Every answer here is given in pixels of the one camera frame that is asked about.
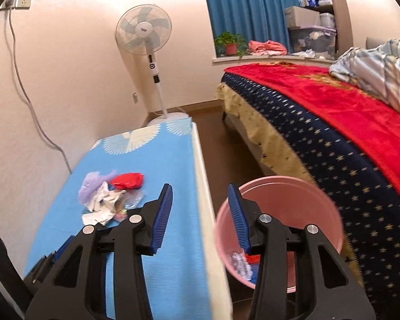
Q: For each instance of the blue curtain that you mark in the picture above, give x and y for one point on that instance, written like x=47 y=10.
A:
x=246 y=6

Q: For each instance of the white windowsill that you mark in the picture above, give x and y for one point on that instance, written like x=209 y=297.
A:
x=270 y=59

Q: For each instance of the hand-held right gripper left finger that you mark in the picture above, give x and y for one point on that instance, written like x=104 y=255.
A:
x=163 y=216

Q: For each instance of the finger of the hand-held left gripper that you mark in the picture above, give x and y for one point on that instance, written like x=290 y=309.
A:
x=60 y=250
x=40 y=270

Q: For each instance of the grey headboard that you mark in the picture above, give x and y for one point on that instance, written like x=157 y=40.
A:
x=375 y=43

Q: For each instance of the red plastic bag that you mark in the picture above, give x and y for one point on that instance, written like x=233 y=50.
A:
x=128 y=180

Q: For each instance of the navy star blanket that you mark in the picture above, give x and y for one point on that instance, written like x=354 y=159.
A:
x=336 y=160

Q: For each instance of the pink plastic bucket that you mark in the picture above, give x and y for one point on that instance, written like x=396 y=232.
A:
x=280 y=200

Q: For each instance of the clear storage box purple lid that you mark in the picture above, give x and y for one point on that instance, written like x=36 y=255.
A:
x=311 y=41

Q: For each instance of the white tissue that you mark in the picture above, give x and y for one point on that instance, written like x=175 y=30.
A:
x=100 y=203

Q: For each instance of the blue striped quilt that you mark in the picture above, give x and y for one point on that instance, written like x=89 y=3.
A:
x=376 y=70

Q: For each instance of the white and blue wrapper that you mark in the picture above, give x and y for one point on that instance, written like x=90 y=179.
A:
x=240 y=266

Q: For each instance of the red blanket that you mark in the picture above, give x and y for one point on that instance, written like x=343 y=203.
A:
x=320 y=96

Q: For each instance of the grey cardboard box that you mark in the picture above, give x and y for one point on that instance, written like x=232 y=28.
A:
x=300 y=16

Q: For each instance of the small white container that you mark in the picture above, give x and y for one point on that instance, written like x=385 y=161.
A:
x=327 y=20

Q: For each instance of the pink folded clothes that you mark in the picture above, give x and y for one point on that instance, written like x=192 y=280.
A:
x=266 y=47

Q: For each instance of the purple plastic bag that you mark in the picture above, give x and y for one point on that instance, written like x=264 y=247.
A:
x=90 y=186

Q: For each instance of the red crumpled wrapper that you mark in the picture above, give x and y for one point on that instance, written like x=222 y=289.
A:
x=252 y=259

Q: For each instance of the potted green plant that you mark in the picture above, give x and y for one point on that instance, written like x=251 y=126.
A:
x=230 y=45

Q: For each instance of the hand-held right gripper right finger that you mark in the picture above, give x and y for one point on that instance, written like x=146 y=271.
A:
x=238 y=220

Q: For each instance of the beige wall shelf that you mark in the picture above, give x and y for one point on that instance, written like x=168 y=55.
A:
x=340 y=3

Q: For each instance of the clear plastic wrapper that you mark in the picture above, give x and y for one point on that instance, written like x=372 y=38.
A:
x=134 y=200

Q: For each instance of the white fan plug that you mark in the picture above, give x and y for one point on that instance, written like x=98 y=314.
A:
x=135 y=97

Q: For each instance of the table with blue cloth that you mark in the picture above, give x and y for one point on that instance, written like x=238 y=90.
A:
x=146 y=160

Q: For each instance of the white standing fan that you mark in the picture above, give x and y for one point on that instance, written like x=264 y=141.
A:
x=143 y=28

